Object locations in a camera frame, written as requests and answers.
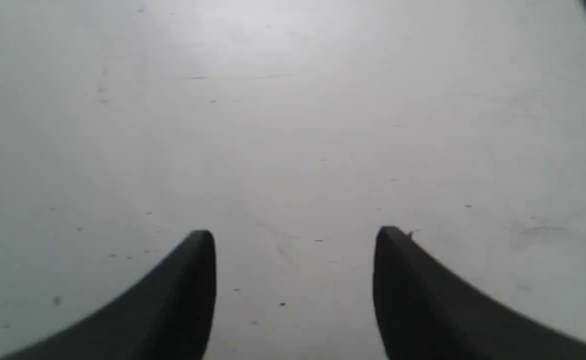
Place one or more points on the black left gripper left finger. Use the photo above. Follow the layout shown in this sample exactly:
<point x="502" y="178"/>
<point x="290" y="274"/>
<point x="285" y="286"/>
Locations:
<point x="167" y="315"/>

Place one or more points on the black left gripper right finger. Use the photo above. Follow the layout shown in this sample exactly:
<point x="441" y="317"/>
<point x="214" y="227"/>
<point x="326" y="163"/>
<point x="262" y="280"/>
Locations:
<point x="424" y="311"/>

